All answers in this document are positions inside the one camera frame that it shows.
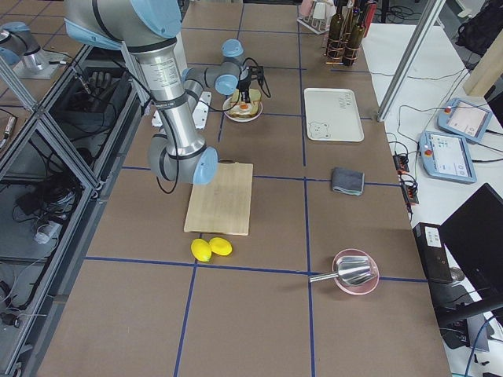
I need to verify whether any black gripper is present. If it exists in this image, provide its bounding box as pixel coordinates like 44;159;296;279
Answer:
237;66;252;103

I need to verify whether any white round plate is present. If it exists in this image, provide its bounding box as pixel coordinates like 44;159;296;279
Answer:
222;97;263;123

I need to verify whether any black desktop box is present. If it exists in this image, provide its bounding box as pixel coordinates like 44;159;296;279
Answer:
413;222;453;284

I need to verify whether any teach pendant near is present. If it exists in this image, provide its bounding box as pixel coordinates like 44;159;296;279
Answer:
419;131;477;184

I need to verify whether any grey folded cloth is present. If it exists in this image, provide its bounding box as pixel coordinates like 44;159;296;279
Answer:
331;167;365;196

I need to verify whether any cream bear tray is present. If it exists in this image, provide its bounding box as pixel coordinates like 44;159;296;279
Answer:
303;88;364;142

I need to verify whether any metal scoop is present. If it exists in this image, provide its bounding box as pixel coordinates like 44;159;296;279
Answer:
309;255;376;287

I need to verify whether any teach pendant far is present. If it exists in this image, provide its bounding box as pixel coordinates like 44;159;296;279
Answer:
437;98;493;143

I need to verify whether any pink bowl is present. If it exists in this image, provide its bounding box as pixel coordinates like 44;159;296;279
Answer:
332;248;380;295

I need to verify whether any yellow lemon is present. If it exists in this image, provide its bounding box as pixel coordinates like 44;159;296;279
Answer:
208;237;233;256
190;238;212;262

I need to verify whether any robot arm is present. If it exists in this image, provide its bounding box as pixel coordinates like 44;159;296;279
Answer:
1;21;61;79
65;1;245;185

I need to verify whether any yellow lemon right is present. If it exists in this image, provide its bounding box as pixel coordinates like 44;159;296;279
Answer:
208;237;233;256

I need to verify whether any fried egg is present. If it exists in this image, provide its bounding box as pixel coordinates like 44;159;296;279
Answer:
232;102;255;115

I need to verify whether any pink cup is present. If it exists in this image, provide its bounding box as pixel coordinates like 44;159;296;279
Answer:
299;0;314;17

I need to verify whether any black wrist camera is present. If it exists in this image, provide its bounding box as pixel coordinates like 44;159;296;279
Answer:
248;65;265;86

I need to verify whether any green wine bottle front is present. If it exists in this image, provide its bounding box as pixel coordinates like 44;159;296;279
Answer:
342;14;365;66

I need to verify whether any aluminium frame post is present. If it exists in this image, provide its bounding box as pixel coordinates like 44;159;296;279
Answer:
376;0;446;122

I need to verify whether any wooden cutting board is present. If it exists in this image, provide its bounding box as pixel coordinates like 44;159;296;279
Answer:
184;163;253;236

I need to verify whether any black computer monitor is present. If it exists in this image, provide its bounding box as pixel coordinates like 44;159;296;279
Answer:
440;183;502;298

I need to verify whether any teach pendant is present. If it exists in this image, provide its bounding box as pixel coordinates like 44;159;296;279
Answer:
437;98;493;143
419;131;477;184

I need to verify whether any green wine bottle back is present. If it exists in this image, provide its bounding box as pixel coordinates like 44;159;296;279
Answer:
355;0;378;38

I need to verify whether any white wire cup rack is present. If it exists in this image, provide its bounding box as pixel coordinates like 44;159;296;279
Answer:
297;0;336;35

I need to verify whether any yellow lemon left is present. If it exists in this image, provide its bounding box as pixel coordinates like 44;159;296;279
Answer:
190;238;212;262

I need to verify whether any copper wire bottle rack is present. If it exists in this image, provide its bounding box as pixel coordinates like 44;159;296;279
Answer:
325;3;366;66

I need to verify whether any green wine bottle middle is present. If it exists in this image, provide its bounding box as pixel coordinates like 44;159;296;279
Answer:
326;4;345;60

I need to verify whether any bread slice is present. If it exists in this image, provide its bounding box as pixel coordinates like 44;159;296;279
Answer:
230;102;260;116
230;89;262;105

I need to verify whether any black power strip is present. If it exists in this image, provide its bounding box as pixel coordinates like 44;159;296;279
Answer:
393;153;419;208

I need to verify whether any green wine bottle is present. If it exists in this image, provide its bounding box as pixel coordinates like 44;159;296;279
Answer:
355;0;378;38
342;14;365;66
326;4;345;60

